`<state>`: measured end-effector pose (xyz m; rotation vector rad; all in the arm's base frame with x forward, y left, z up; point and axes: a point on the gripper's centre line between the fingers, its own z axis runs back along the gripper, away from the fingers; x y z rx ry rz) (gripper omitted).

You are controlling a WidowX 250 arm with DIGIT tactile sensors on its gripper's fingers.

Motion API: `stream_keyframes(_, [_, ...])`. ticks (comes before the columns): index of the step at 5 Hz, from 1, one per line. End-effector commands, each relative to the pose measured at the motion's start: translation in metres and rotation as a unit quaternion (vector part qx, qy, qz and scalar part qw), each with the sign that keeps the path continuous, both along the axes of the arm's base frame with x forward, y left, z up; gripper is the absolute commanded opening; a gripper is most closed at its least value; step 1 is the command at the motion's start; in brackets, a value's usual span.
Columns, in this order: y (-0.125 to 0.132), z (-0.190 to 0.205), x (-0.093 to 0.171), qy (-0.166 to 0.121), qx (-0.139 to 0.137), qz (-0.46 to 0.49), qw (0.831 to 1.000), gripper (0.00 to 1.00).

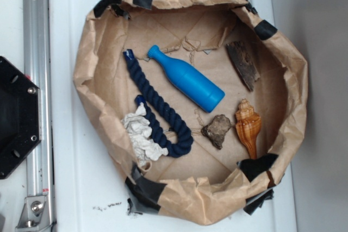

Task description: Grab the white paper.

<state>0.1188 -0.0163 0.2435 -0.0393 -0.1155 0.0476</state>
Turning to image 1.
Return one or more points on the brown paper bag basin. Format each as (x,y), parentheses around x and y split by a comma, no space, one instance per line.
(196,181)

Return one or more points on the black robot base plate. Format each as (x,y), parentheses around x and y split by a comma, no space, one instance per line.
(20,121)

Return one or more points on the white paper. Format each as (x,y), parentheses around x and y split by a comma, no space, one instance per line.
(139,131)

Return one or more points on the aluminium extrusion rail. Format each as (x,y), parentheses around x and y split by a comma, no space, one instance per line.
(40,170)

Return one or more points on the grey brown rock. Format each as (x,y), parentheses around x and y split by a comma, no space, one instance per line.
(216,130)

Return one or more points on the blue plastic bottle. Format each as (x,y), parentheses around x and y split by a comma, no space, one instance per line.
(189,80)

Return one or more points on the dark wood bark piece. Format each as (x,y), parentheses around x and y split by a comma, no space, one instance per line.
(243,63)

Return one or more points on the orange striped conch shell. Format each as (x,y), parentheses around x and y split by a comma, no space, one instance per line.
(248,126)

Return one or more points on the metal corner bracket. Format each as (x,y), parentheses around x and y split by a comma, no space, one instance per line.
(35,214)

